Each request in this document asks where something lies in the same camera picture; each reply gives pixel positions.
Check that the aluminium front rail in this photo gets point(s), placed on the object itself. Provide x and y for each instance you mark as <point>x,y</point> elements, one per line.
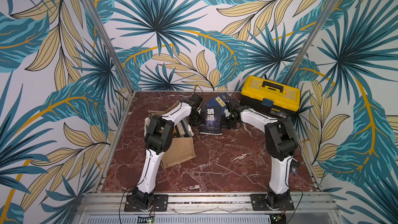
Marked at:
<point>209,208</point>

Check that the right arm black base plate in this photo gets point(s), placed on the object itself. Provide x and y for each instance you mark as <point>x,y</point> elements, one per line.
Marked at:
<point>266,202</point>

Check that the dark wolf title book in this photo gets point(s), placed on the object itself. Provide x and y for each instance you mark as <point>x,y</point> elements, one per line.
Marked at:
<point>212,120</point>

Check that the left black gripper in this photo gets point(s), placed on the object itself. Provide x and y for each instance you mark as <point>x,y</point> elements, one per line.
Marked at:
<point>201,122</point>

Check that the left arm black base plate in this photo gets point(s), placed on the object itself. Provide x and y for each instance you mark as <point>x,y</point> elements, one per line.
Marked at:
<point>158,204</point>

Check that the blue book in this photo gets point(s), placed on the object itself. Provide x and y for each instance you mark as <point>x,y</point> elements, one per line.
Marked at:
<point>219,100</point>

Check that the small black device on table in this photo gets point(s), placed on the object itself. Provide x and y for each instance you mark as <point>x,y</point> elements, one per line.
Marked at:
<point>294,166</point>

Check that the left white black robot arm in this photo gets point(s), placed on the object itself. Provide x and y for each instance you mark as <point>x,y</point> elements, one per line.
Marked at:
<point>158,139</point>

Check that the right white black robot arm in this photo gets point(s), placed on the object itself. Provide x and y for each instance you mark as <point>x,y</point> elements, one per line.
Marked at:
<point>280,145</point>

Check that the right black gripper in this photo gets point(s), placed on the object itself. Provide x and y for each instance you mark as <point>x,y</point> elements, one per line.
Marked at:
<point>231,120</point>

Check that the yellow black toolbox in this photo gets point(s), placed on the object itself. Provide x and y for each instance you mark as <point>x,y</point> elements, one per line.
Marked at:
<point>270,98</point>

